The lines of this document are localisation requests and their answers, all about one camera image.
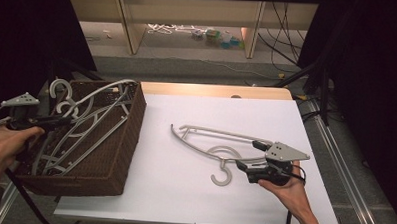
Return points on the white table cover sheet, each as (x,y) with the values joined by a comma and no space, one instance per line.
(183,198)

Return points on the light wooden shelf unit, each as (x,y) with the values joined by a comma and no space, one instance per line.
(190,11)

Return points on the metal floor rail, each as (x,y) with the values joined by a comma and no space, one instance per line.
(346,173)
(6,198)

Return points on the person's left hand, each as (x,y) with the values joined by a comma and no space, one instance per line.
(5,152)

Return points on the black metal stand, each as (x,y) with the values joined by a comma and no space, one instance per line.
(54,73)
(322,89)

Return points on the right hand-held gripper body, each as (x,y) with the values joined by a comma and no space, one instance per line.
(278,168)

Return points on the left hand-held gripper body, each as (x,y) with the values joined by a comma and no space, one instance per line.
(20,100)

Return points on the person's right hand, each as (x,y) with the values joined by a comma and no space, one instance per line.
(288,192)

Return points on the brown woven basket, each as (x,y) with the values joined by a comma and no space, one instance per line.
(111,155)

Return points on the colourful toys on floor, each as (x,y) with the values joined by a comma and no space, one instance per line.
(219,37)

